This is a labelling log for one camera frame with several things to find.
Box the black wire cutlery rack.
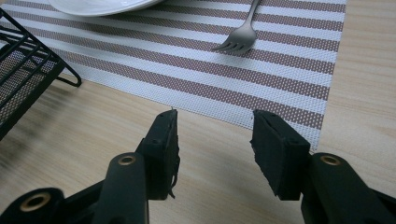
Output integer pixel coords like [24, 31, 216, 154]
[0, 7, 83, 142]

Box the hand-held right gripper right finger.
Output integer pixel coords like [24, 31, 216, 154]
[249, 108, 312, 202]

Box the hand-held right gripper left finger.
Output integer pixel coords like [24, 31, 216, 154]
[134, 108, 182, 201]

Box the dark metal fork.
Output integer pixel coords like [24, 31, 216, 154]
[211, 0, 262, 55]

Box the striped woven placemat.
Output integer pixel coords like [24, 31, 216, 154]
[0, 0, 347, 152]

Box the white round plate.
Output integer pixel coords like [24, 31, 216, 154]
[48, 0, 163, 18]

